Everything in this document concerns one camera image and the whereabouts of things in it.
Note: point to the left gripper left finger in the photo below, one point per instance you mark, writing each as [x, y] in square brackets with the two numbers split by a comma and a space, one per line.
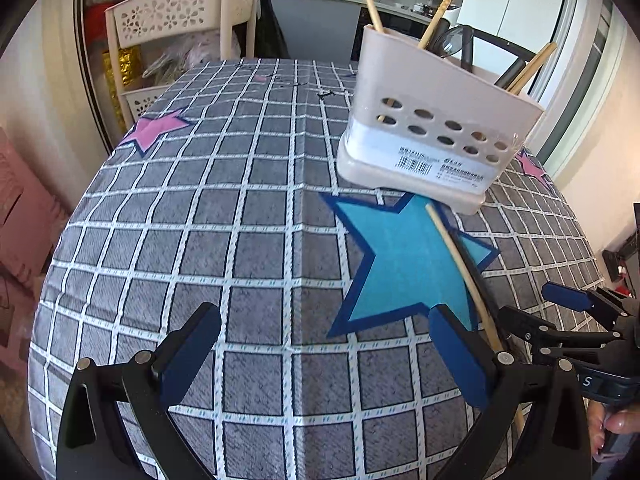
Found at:
[93, 442]

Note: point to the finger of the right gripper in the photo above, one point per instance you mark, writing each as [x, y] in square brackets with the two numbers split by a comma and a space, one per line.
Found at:
[527, 327]
[567, 297]

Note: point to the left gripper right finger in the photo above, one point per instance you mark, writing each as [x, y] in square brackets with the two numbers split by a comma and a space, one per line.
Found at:
[554, 443]

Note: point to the person's right hand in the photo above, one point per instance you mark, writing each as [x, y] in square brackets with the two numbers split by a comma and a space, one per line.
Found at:
[603, 425]

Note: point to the pink star sticker right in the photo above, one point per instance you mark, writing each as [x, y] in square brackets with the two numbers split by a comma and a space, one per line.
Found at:
[531, 168]

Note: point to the pink star sticker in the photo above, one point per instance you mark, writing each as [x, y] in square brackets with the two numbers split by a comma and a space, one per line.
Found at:
[531, 168]
[146, 131]

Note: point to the blue star sticker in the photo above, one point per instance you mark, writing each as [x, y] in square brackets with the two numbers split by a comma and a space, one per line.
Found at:
[405, 267]

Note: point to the beige utensil holder caddy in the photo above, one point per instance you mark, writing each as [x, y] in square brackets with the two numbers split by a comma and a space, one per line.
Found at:
[422, 124]

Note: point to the pink plastic stool stack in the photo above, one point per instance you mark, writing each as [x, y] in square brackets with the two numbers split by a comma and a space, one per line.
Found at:
[31, 219]

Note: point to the grey checked tablecloth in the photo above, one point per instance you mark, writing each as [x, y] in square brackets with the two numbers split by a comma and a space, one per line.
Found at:
[230, 210]

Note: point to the pink star sticker left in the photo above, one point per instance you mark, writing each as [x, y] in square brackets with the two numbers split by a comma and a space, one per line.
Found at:
[146, 131]

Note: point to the black built-in oven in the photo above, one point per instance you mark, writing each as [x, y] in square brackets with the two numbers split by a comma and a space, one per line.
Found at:
[398, 23]

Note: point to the beige plastic storage trolley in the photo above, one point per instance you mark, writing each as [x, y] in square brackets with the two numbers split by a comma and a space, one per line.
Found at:
[135, 22]

